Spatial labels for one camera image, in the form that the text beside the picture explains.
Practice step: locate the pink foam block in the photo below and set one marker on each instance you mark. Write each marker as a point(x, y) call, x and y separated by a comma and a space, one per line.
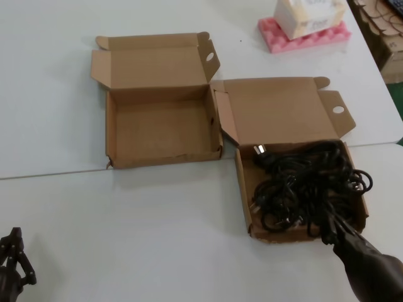
point(283, 44)

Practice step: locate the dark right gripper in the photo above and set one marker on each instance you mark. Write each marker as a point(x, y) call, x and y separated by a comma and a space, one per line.
point(368, 267)

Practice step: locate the black keyboard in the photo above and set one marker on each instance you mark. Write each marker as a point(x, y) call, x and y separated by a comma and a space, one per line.
point(396, 3)

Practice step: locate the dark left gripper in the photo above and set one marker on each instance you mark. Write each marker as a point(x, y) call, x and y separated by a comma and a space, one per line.
point(7, 284)

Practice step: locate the white carton box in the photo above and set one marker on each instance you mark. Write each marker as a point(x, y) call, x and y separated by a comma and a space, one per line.
point(296, 19)

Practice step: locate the stack of flat cardboard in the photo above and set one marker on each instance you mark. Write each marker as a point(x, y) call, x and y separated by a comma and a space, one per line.
point(384, 34)

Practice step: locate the empty brown cardboard box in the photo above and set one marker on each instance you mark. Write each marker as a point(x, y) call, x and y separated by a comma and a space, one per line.
point(163, 132)

